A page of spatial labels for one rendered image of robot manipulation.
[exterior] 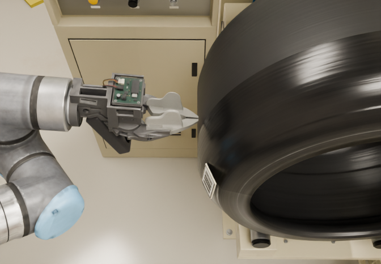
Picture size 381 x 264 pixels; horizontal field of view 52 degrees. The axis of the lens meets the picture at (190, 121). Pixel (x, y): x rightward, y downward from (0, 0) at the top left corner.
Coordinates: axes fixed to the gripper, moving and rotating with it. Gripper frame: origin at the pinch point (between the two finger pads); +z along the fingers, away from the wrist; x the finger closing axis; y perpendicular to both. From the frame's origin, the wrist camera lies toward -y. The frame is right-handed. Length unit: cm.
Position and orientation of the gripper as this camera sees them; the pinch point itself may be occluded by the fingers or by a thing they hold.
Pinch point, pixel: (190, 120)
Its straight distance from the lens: 69.6
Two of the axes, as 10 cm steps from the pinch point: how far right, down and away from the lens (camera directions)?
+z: 9.9, 0.8, 1.0
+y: 1.2, -5.6, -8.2
